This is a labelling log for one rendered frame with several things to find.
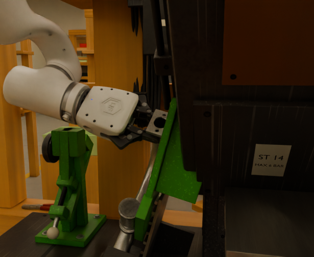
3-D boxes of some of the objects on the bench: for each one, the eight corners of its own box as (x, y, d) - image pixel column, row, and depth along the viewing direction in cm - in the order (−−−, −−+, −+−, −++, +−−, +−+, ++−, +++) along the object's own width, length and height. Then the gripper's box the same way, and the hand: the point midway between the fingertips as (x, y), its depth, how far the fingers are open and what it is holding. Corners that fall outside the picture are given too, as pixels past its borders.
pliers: (73, 205, 106) (73, 202, 106) (68, 212, 101) (68, 209, 101) (26, 204, 107) (25, 201, 107) (18, 211, 102) (18, 207, 101)
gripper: (99, 87, 74) (176, 110, 71) (65, 147, 65) (151, 175, 62) (95, 63, 67) (180, 88, 65) (56, 126, 59) (153, 157, 56)
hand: (157, 128), depth 64 cm, fingers closed on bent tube, 3 cm apart
